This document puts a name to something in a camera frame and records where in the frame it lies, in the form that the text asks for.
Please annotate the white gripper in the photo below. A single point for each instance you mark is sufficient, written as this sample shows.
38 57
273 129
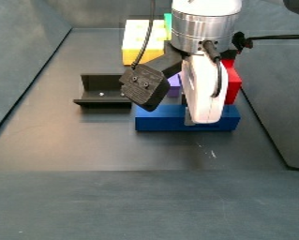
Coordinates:
205 82

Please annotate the long blue rectangular block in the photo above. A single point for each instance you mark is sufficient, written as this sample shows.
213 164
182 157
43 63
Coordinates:
169 118

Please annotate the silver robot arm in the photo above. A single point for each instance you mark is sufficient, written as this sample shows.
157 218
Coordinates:
202 28

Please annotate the yellow slotted board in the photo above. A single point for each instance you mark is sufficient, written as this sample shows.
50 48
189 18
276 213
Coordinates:
136 32

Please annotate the red comb-shaped block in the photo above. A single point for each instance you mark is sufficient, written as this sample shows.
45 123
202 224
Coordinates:
234 81

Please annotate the purple comb-shaped block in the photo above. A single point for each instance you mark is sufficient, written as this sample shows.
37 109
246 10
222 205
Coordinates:
174 86

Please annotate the green rectangular bar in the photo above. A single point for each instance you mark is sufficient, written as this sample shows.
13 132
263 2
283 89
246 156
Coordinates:
168 24

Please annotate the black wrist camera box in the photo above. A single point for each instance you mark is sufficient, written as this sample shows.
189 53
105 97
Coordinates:
145 86

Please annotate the black angle bracket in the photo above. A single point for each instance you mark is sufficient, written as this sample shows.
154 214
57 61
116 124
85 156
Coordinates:
102 92

